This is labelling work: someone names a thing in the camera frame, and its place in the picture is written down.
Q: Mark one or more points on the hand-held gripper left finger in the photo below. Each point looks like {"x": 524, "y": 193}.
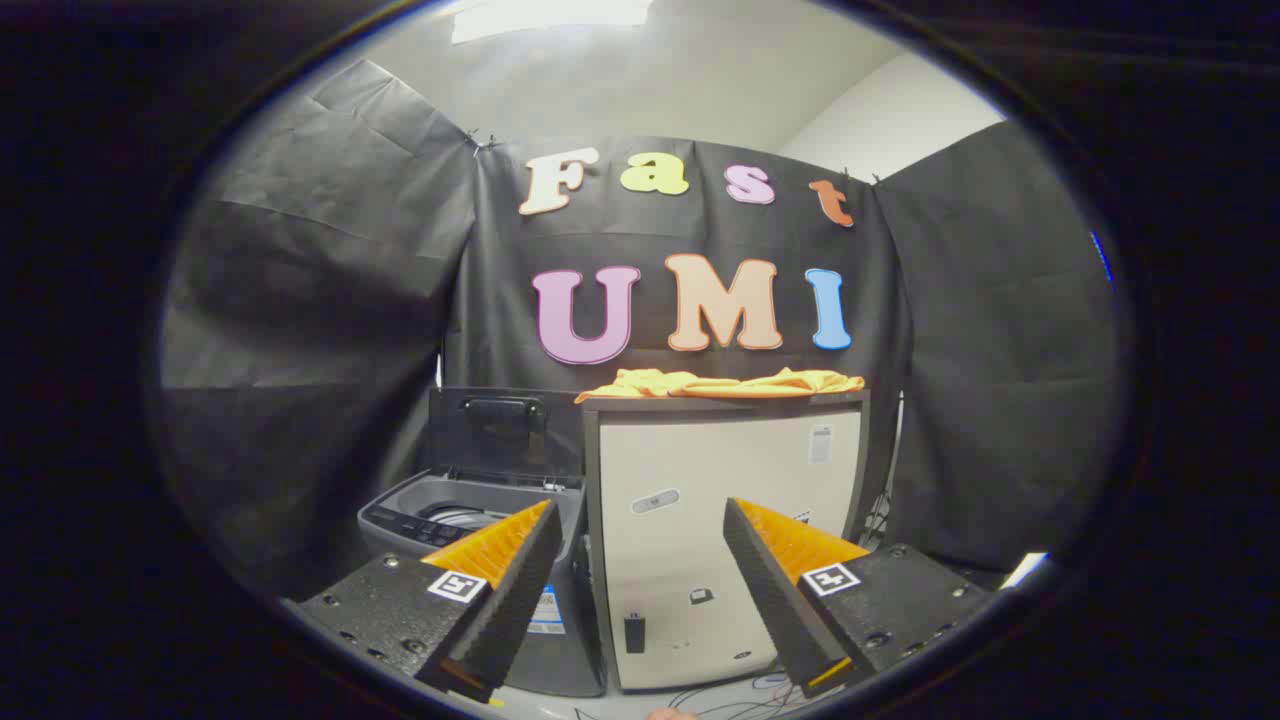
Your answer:
{"x": 520, "y": 575}

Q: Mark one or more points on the white and grey cabinet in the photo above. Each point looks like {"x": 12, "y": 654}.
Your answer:
{"x": 700, "y": 460}

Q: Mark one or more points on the black backdrop cloth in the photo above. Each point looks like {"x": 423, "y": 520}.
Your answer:
{"x": 330, "y": 300}

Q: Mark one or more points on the orange shirt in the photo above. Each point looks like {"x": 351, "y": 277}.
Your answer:
{"x": 720, "y": 384}

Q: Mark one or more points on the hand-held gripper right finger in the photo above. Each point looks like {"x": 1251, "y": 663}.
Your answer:
{"x": 765, "y": 580}

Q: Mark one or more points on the grey washing machine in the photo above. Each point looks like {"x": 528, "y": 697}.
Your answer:
{"x": 400, "y": 520}

